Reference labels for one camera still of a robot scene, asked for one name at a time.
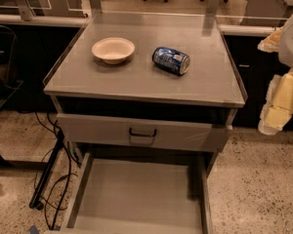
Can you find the blue pepsi can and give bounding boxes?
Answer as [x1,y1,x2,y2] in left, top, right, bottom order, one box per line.
[152,47,190,76]

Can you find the black drawer handle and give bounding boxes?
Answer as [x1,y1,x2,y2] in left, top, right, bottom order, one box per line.
[129,128,157,138]

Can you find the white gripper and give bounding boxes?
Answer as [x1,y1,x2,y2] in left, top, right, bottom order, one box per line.
[258,14,293,136]

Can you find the black stand leg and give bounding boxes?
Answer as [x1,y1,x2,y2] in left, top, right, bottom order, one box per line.
[29,131,64,209]

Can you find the dark chair at left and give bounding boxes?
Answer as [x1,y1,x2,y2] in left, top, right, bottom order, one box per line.
[0,25,22,111]

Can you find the grey drawer cabinet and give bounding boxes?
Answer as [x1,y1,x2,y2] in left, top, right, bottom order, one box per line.
[43,11,249,234]

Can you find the white paper bowl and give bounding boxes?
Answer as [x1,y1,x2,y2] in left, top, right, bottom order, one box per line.
[92,37,135,64]

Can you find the open grey middle drawer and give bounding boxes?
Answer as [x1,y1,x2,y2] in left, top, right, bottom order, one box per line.
[62,153,214,234]

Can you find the black floor cables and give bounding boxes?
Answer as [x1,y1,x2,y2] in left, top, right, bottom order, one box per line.
[32,111,83,231]

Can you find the grey top drawer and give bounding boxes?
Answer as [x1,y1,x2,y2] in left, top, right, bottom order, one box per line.
[57,113,232,152]

